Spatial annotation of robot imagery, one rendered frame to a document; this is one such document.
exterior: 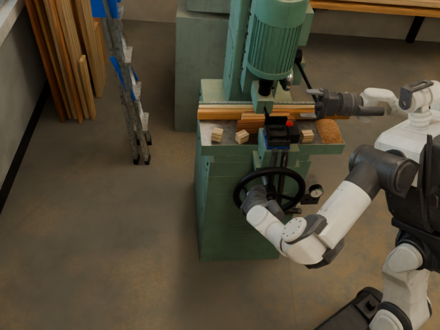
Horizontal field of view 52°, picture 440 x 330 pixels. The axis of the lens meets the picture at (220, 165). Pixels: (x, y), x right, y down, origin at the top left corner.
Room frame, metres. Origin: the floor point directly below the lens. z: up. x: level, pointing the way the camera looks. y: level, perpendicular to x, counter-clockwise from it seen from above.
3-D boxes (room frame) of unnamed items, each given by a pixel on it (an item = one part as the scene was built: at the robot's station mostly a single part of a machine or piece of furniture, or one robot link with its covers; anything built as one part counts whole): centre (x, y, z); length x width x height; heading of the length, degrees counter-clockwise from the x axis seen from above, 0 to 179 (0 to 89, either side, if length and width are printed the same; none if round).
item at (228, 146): (1.37, -0.20, 0.87); 0.61 x 0.30 x 0.06; 101
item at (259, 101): (1.49, -0.14, 0.99); 0.14 x 0.07 x 0.09; 11
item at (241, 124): (1.38, -0.17, 0.93); 0.24 x 0.01 x 0.06; 101
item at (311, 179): (1.38, -0.43, 0.58); 0.12 x 0.08 x 0.08; 11
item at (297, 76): (1.68, -0.26, 1.02); 0.09 x 0.07 x 0.12; 101
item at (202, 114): (1.48, -0.21, 0.92); 0.67 x 0.02 x 0.04; 101
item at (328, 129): (1.44, -0.44, 0.92); 0.14 x 0.09 x 0.04; 11
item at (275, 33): (1.47, -0.14, 1.32); 0.18 x 0.18 x 0.31
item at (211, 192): (1.59, -0.12, 0.36); 0.58 x 0.45 x 0.71; 11
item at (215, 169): (1.59, -0.12, 0.76); 0.57 x 0.45 x 0.09; 11
